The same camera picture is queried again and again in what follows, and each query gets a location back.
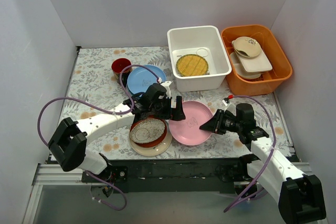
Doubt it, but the speckled white plate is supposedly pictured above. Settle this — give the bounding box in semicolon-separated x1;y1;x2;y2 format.
130;118;166;144

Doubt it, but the wrist white camera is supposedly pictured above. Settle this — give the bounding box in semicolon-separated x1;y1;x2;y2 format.
157;81;172;99
222;95;236;114

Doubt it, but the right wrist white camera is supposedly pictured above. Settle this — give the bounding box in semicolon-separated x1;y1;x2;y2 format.
222;95;236;114

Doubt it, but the rectangular cream dish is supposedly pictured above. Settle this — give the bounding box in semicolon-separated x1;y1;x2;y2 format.
236;50;272;72

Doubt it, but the aluminium rail frame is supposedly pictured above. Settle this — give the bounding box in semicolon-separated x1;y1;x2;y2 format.
22;162;329;224

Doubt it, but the white plastic bin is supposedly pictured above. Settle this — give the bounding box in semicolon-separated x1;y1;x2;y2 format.
167;25;232;92

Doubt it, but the stack of plates under blue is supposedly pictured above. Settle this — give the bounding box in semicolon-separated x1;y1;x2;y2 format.
127;83;146;95

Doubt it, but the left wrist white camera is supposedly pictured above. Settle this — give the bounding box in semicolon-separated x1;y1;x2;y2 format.
157;81;172;99

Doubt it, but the red black lacquer cup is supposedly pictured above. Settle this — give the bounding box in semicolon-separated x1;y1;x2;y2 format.
111;58;132;87

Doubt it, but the cream plate with blue rim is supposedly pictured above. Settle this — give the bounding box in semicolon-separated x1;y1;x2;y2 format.
129;131;172;157

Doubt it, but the floral patterned mat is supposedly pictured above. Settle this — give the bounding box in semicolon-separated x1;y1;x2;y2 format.
61;47;294;159

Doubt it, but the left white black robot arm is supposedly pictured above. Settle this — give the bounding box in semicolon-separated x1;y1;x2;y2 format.
48;82;186;182

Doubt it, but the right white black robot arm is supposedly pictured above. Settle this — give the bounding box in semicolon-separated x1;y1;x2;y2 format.
200;103;326;223

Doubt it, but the pink plate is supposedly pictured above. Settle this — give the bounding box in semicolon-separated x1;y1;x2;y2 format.
169;101;213;146

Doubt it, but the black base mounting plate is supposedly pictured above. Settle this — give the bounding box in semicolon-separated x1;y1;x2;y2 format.
98;159;251;194

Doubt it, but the red brown bowl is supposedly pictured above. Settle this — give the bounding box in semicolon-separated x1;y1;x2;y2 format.
130;119;167;148

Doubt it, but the orange plastic bin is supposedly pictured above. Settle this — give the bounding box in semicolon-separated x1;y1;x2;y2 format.
221;25;293;96

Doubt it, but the yellow woven bamboo plate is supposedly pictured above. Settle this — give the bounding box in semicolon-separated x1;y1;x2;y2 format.
176;54;209;77

